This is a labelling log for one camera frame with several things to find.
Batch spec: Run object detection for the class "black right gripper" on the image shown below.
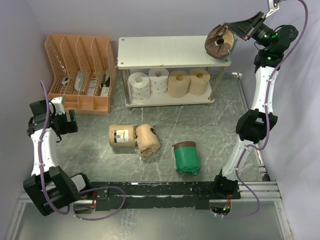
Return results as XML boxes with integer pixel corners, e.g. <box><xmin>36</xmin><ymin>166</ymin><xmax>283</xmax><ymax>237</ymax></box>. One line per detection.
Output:
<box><xmin>225</xmin><ymin>11</ymin><xmax>274</xmax><ymax>49</ymax></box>

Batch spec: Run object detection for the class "brown-topped green roll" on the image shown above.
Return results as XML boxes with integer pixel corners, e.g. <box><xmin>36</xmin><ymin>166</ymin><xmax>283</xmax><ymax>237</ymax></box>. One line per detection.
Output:
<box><xmin>204</xmin><ymin>23</ymin><xmax>237</xmax><ymax>59</ymax></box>

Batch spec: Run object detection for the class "beige paper towel roll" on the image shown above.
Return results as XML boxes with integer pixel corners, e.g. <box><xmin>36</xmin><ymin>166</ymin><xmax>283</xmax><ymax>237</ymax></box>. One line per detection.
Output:
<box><xmin>188</xmin><ymin>68</ymin><xmax>211</xmax><ymax>96</ymax></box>
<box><xmin>167</xmin><ymin>70</ymin><xmax>191</xmax><ymax>98</ymax></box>

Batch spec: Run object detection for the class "plain white paper roll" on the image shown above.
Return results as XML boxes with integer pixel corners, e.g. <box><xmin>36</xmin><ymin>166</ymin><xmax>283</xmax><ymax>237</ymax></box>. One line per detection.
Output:
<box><xmin>128</xmin><ymin>72</ymin><xmax>151</xmax><ymax>101</ymax></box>

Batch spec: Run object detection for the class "white red-dotted paper roll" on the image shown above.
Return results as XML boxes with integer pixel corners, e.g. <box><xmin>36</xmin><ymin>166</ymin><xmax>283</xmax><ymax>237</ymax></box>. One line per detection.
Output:
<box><xmin>148</xmin><ymin>68</ymin><xmax>169</xmax><ymax>95</ymax></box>

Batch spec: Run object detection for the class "green paper roll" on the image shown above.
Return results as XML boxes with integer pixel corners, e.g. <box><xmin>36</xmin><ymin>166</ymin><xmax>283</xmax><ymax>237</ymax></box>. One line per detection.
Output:
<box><xmin>172</xmin><ymin>141</ymin><xmax>201</xmax><ymax>176</ymax></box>

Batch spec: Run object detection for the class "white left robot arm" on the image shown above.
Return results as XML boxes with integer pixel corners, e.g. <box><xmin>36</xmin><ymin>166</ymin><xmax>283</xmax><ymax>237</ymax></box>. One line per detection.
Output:
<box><xmin>23</xmin><ymin>96</ymin><xmax>94</xmax><ymax>216</ymax></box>

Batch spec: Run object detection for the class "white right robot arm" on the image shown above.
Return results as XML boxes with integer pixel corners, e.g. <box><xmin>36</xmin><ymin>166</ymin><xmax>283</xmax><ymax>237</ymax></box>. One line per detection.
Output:
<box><xmin>212</xmin><ymin>11</ymin><xmax>299</xmax><ymax>199</ymax></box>

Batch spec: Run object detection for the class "white two-tier shelf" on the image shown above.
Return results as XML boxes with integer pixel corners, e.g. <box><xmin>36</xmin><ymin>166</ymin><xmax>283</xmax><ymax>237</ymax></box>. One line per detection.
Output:
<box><xmin>117</xmin><ymin>35</ymin><xmax>231</xmax><ymax>109</ymax></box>

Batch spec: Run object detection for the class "orange plastic file organizer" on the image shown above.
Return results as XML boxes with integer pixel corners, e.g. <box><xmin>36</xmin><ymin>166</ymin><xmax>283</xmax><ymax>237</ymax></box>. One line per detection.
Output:
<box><xmin>45</xmin><ymin>34</ymin><xmax>118</xmax><ymax>115</ymax></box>

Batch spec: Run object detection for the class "brown wrapped roll with label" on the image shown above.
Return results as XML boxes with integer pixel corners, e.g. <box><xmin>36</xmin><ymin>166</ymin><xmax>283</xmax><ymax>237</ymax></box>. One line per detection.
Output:
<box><xmin>108</xmin><ymin>124</ymin><xmax>137</xmax><ymax>147</ymax></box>

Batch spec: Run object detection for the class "brown paper wrapped roll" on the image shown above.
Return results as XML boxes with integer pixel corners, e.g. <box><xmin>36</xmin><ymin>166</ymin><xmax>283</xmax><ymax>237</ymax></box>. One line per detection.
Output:
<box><xmin>135</xmin><ymin>124</ymin><xmax>161</xmax><ymax>158</ymax></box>

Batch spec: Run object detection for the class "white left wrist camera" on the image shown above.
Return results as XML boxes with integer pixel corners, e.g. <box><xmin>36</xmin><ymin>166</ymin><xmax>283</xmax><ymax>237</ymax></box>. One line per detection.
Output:
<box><xmin>49</xmin><ymin>96</ymin><xmax>66</xmax><ymax>116</ymax></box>

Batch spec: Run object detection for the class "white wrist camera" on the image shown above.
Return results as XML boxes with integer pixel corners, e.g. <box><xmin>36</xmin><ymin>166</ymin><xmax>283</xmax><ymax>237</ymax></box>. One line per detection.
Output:
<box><xmin>49</xmin><ymin>96</ymin><xmax>66</xmax><ymax>116</ymax></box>
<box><xmin>265</xmin><ymin>0</ymin><xmax>283</xmax><ymax>18</ymax></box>

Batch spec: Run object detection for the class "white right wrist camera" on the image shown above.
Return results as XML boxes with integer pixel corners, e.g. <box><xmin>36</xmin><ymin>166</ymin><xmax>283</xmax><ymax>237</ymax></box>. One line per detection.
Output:
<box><xmin>265</xmin><ymin>0</ymin><xmax>283</xmax><ymax>18</ymax></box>

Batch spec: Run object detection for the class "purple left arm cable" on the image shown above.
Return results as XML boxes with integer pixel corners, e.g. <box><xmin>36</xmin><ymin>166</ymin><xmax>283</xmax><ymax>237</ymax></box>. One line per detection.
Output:
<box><xmin>39</xmin><ymin>80</ymin><xmax>126</xmax><ymax>221</ymax></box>

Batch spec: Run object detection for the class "white wall bracket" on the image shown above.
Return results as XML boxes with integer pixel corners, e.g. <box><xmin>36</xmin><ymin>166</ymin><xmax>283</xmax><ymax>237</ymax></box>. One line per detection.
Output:
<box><xmin>231</xmin><ymin>72</ymin><xmax>243</xmax><ymax>79</ymax></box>

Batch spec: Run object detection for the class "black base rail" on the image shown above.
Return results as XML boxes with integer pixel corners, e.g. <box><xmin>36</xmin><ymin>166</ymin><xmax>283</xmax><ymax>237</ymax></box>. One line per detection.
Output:
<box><xmin>80</xmin><ymin>180</ymin><xmax>241</xmax><ymax>211</ymax></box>

